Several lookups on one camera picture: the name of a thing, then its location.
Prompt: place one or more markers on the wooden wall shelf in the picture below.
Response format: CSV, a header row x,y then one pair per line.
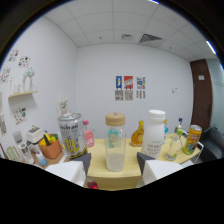
x,y
23,94

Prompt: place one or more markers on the brown door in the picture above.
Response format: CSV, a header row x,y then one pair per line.
x,y
201,96

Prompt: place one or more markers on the blue wall poster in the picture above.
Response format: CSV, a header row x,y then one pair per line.
x,y
119,87

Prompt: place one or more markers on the red wall poster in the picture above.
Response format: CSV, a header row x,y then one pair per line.
x,y
128,87

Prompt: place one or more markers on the blue and white cup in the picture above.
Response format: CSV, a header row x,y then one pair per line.
x,y
41,160

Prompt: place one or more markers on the dark green toy vegetable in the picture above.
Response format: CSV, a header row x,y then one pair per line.
x,y
48,139

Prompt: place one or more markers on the black chair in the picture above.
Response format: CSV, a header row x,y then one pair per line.
x,y
213,145

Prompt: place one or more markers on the clear bottle green cap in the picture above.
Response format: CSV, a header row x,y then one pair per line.
x,y
174,146

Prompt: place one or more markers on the white milk bottle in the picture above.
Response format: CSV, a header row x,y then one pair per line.
x,y
153,136

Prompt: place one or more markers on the orange storage basket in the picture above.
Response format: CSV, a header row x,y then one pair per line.
x,y
51,151

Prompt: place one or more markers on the two-tier wooden shelf rack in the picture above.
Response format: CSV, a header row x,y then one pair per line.
x,y
100,166

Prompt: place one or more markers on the ceiling air vent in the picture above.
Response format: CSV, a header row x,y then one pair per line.
x,y
150,38

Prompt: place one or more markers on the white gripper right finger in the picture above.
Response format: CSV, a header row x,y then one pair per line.
x,y
156,170

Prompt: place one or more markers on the white flowers in vase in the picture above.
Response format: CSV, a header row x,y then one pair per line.
x,y
64,103

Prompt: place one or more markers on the small blue liquid bottle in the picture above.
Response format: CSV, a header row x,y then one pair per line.
x,y
166,128

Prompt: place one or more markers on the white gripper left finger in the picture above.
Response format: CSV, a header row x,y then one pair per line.
x,y
71,170

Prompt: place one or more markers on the clear jar wooden lid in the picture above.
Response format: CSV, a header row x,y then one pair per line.
x,y
115,146

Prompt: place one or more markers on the amber syrup bottle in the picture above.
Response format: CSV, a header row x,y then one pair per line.
x,y
137,136

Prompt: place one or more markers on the colourful sticker sheet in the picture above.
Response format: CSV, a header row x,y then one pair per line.
x,y
20,116

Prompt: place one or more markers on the white countertop appliance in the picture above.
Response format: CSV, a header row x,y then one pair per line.
x,y
35,136

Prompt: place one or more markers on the black and silver can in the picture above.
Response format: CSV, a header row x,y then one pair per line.
x,y
72,136

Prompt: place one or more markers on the pink liquid bottle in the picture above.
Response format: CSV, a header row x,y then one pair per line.
x,y
89,138

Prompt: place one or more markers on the multicoloured wall poster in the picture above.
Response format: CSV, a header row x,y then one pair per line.
x,y
141,86

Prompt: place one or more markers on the white coffee machine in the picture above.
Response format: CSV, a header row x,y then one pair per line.
x,y
25,151

